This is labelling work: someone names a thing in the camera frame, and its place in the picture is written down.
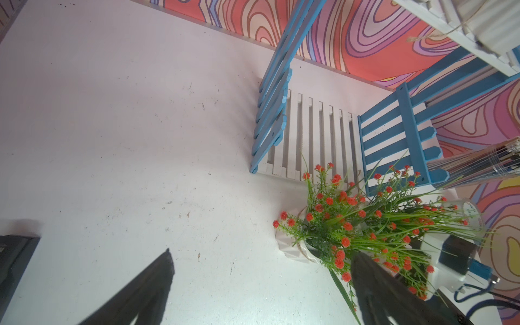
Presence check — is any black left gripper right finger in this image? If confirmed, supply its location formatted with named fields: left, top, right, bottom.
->
left=351, top=253, right=459, bottom=324

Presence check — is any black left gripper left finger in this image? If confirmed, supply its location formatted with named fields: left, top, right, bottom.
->
left=81, top=250, right=175, bottom=324

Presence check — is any red flower potted plant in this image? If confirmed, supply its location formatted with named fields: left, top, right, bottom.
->
left=273, top=165, right=477, bottom=310

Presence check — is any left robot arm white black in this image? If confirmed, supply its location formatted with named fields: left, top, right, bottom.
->
left=1, top=235, right=459, bottom=324

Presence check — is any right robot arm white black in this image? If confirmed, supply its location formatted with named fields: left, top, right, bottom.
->
left=426, top=286, right=519, bottom=324

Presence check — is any blue white wooden rack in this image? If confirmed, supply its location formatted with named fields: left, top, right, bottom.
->
left=249, top=1, right=519, bottom=185

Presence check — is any clear tape roll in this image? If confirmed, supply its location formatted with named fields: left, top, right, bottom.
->
left=441, top=199, right=487, bottom=245

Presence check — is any clear cup of pencils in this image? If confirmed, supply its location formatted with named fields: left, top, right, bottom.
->
left=427, top=136, right=519, bottom=189

